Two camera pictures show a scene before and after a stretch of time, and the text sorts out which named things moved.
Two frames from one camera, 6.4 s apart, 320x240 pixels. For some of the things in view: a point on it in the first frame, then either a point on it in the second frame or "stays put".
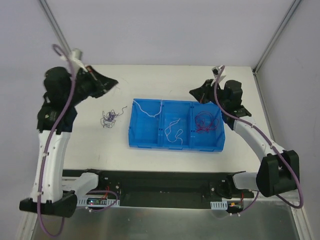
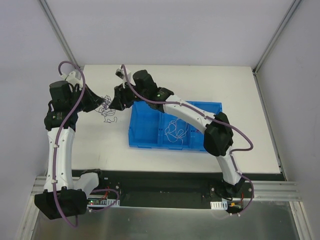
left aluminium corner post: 54,24 stays put
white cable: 148,114 → 177,129
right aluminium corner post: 274,39 stays put
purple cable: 108,119 → 106,111
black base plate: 168,189 stays put
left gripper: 94,81 → 87,97
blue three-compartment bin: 177,125 stays put
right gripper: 205,90 → 123,96
